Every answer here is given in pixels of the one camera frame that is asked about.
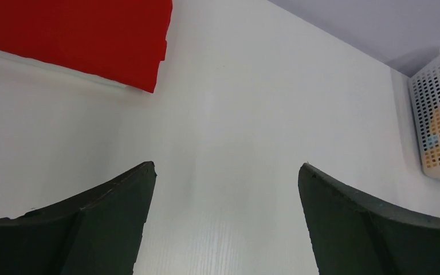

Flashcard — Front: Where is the folded red t-shirt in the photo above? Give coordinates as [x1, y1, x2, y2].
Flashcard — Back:
[0, 1, 173, 93]

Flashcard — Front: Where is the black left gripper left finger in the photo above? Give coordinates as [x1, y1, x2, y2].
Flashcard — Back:
[0, 162, 157, 274]

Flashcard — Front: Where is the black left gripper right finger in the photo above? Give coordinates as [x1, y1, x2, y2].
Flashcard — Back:
[298, 163, 440, 274]

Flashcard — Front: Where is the white plastic laundry basket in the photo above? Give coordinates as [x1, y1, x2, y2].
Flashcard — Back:
[408, 45, 440, 182]

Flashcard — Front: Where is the light blue t-shirt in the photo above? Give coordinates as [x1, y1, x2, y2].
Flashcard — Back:
[426, 135, 439, 149]

